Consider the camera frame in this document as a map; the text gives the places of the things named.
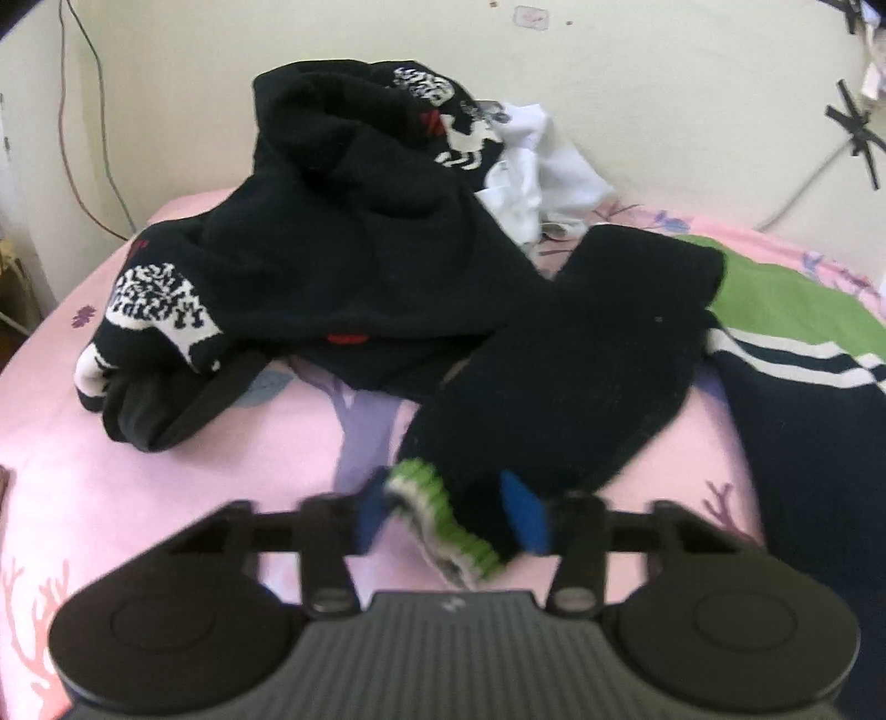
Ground dark grey cloth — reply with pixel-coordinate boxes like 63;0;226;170
102;349;272;453

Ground wooden furniture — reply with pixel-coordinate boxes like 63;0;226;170
0;235;44;337

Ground grey power cable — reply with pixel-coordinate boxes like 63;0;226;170
754;142;863;233

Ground black tape cross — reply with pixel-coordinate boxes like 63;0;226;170
823;78;886;189

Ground white clothes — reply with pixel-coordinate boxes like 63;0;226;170
476;102;615;249

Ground pink floral bedsheet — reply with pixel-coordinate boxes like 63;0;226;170
0;188;886;720

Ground green and navy knit sweater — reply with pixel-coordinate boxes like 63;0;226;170
384;225;886;628

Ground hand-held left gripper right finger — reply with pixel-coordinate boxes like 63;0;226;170
498;469;757;619

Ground black deer print sweater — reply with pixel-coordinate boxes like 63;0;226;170
73;61;558;411

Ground blue wall cable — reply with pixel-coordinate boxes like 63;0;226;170
68;0;137;235

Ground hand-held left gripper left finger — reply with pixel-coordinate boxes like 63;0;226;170
166;469;400;620

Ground red wall cable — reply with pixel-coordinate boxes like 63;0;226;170
58;0;132;241

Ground white power adapter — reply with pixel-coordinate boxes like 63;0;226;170
857;31;886;108

